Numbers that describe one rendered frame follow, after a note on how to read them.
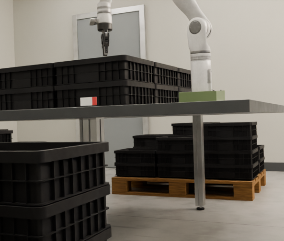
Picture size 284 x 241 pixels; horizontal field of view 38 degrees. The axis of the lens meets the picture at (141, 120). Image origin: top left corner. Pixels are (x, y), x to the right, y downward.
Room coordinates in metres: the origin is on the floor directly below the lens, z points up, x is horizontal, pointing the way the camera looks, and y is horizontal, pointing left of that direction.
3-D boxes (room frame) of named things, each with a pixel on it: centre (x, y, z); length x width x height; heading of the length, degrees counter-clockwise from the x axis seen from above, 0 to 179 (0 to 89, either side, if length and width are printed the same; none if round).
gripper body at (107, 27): (2.09, 0.17, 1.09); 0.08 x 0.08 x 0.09
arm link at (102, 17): (2.08, 0.19, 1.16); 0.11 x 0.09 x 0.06; 101
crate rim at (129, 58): (2.02, 0.17, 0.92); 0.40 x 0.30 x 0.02; 62
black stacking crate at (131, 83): (2.02, 0.17, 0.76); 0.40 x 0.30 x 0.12; 62
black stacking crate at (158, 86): (2.29, 0.03, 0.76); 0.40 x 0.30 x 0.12; 62
